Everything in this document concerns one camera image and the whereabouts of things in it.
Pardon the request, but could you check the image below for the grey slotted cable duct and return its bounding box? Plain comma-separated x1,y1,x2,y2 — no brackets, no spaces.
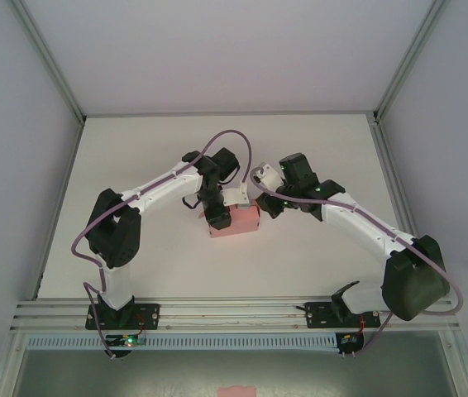
25,332,339,353

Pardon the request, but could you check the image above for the aluminium frame post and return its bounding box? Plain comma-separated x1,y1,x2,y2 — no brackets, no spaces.
372,0,452,125
12,0,87,127

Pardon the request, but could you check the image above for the aluminium table side rail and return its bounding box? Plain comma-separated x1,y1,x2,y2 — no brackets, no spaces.
31,117,88,301

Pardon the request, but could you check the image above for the pink paper box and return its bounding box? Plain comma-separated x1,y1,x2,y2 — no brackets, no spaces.
208,205,262,240

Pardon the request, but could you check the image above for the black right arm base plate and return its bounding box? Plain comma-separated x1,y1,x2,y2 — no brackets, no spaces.
304,301,382,332

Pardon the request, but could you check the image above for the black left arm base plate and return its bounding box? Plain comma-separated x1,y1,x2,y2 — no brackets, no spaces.
84,303,161,332

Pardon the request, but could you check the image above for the aluminium frame leg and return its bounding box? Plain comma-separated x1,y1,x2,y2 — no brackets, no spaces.
0,332,31,397
442,330,468,397

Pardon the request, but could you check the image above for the circuit board with green light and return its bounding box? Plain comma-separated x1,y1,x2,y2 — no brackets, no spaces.
107,332,148,349

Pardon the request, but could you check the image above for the aluminium mounting rail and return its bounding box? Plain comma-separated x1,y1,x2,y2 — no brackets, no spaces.
8,290,463,334

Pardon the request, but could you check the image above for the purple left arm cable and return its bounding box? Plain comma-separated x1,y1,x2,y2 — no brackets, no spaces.
70,128,255,360

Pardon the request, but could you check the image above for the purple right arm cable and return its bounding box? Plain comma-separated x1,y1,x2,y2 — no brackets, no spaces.
250,165,466,359

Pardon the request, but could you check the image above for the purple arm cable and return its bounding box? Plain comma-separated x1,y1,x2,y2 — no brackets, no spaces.
250,165,466,359
70,128,255,360

